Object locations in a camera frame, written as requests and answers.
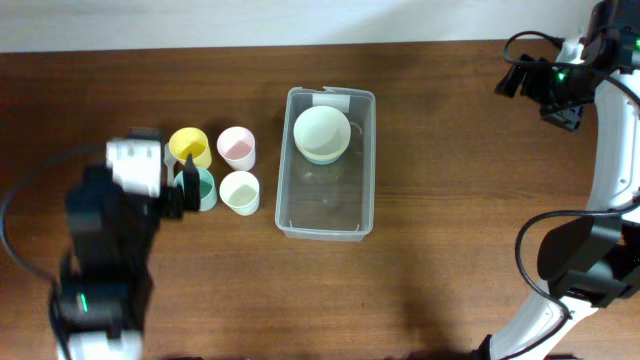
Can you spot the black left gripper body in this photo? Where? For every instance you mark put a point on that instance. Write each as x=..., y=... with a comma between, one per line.
x=170, y=203

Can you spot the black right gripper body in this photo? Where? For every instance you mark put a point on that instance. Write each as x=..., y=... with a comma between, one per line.
x=560, y=95

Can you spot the yellow plastic cup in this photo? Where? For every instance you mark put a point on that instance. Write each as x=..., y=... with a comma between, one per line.
x=191, y=141

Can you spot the yellow plastic bowl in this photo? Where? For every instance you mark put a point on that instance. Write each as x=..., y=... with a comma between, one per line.
x=325, y=149

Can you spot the green plastic bowl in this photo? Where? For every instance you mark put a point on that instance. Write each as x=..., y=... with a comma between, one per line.
x=321, y=159

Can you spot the white plastic bowl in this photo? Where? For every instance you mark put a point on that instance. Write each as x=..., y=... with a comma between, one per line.
x=321, y=125

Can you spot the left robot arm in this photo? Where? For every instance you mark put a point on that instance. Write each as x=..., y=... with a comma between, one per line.
x=98, y=308

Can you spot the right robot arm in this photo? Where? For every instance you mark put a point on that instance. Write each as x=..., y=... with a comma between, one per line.
x=589, y=262

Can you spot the clear plastic container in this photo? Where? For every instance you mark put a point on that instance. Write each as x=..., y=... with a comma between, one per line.
x=336, y=201

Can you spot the green plastic cup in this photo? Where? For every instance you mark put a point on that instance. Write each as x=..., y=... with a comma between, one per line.
x=208, y=192

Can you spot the white plastic spoon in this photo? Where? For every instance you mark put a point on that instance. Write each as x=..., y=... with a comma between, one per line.
x=169, y=161

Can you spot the cream plastic cup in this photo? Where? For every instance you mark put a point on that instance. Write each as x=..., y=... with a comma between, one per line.
x=240, y=191

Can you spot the pink plastic cup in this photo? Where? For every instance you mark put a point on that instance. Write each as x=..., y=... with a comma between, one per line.
x=237, y=146

